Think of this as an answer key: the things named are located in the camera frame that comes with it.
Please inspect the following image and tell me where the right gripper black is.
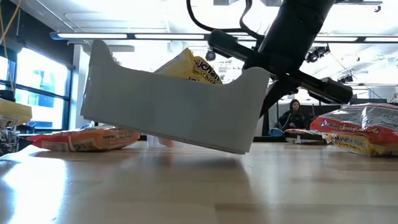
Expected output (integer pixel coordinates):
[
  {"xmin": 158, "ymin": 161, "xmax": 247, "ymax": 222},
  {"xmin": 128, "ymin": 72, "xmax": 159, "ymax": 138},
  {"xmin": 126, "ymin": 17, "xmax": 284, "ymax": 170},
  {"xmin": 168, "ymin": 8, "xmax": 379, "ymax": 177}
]
[{"xmin": 207, "ymin": 29, "xmax": 354, "ymax": 118}]

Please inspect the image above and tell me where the grey plastic bin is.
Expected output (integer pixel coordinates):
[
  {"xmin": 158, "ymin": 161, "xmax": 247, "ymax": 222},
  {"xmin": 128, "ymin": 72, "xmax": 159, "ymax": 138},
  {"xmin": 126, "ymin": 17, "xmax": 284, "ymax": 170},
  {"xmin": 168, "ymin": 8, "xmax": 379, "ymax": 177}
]
[{"xmin": 80, "ymin": 39, "xmax": 272, "ymax": 156}]

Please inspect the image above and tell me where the black ceiling spotlight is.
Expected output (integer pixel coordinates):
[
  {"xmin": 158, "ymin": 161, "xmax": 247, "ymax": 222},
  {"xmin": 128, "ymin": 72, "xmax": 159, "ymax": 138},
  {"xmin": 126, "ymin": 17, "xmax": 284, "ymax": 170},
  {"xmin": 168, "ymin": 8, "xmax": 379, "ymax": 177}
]
[
  {"xmin": 305, "ymin": 45, "xmax": 331, "ymax": 64},
  {"xmin": 338, "ymin": 73, "xmax": 354, "ymax": 85}
]

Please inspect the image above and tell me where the person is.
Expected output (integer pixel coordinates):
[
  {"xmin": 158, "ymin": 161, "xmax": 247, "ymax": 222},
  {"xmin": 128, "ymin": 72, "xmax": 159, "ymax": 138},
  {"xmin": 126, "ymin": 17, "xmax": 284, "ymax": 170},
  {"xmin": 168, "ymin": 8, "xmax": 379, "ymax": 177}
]
[{"xmin": 277, "ymin": 98, "xmax": 313, "ymax": 131}]

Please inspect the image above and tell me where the blue seat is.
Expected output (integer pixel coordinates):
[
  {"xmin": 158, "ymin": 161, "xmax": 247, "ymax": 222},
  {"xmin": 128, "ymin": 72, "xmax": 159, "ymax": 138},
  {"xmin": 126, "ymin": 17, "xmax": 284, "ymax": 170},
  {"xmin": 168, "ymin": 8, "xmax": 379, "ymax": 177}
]
[{"xmin": 268, "ymin": 127, "xmax": 285, "ymax": 138}]

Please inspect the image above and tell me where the clear plastic bin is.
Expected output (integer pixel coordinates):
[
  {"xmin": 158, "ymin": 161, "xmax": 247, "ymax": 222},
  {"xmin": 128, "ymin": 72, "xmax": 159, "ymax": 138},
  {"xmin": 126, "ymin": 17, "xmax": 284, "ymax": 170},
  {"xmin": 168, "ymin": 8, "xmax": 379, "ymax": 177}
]
[{"xmin": 145, "ymin": 134, "xmax": 200, "ymax": 150}]

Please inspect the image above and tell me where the ceiling light bar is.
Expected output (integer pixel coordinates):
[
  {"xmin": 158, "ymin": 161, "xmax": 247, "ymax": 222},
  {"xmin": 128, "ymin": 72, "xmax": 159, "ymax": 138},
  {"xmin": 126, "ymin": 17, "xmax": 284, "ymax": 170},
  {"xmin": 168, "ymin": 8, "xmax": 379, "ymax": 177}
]
[{"xmin": 49, "ymin": 32, "xmax": 398, "ymax": 44}]

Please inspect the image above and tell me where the large black-framed window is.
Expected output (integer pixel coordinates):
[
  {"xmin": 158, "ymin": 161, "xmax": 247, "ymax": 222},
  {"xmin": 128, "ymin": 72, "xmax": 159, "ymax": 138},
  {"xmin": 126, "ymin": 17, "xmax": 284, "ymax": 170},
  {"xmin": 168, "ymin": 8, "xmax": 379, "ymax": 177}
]
[{"xmin": 0, "ymin": 46, "xmax": 76, "ymax": 133}]

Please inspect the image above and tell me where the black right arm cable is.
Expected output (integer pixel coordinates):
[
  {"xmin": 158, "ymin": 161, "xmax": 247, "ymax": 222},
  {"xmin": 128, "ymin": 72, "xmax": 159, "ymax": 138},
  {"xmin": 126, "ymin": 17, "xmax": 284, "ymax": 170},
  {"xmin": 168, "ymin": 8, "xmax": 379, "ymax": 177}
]
[{"xmin": 185, "ymin": 0, "xmax": 265, "ymax": 35}]

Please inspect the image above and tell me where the yellow hanging cord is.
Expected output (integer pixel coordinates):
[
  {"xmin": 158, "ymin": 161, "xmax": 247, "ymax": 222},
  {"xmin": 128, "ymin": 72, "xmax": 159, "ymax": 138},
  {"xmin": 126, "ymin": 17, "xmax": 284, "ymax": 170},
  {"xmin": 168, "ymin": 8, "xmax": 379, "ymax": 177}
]
[{"xmin": 0, "ymin": 0, "xmax": 23, "ymax": 91}]

